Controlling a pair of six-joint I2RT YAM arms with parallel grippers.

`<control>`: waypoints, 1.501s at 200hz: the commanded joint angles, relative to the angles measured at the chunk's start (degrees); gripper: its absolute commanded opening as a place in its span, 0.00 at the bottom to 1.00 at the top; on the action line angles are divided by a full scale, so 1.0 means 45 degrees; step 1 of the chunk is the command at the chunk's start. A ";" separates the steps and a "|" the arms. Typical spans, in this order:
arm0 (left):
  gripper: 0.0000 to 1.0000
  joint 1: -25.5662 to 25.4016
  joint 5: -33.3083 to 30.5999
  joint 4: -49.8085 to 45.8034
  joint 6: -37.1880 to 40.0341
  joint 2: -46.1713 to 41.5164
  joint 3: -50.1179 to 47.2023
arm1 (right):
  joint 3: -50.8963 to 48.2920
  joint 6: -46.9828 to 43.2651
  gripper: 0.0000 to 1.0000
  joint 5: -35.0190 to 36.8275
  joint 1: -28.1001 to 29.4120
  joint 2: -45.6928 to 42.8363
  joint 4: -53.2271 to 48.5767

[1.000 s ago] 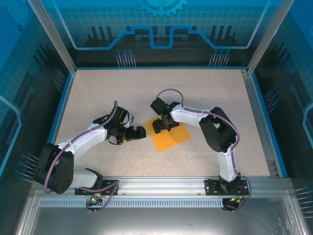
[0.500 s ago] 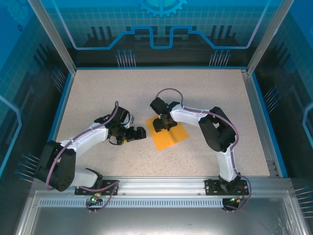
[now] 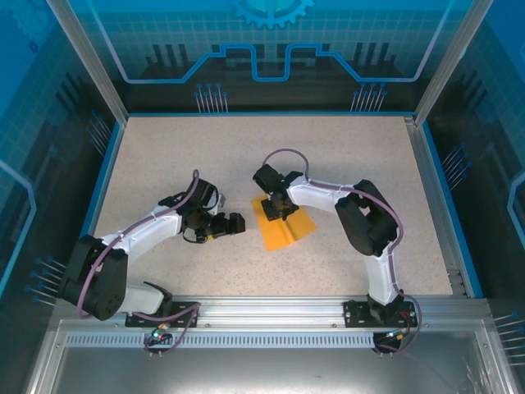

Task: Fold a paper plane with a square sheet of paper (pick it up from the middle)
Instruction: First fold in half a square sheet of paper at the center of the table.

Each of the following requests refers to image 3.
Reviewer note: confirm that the orange paper sheet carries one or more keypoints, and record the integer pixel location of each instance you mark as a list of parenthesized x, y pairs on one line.
[(283, 238)]

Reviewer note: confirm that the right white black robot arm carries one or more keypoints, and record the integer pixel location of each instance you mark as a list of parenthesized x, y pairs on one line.
[(320, 197)]

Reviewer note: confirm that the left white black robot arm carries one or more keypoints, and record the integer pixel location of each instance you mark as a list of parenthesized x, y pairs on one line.
[(156, 225)]

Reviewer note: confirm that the grey metal sheet panel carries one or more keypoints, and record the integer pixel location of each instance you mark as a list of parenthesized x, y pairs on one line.
[(270, 369)]

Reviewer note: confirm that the blue table edge strip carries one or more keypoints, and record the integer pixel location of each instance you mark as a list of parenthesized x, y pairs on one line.
[(96, 205), (449, 205)]

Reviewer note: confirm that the long aluminium base rail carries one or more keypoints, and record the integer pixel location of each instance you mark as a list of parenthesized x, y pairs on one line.
[(270, 312)]

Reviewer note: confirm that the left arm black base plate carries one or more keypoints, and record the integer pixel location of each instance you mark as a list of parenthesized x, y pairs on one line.
[(135, 321)]

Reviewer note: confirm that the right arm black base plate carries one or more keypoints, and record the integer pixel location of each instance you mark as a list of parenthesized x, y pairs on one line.
[(354, 316)]

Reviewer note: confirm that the aluminium side rail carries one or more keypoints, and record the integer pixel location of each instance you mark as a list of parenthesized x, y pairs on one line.
[(423, 164)]

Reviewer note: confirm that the aluminium frame post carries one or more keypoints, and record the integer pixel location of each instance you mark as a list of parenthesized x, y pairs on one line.
[(449, 61), (93, 61)]

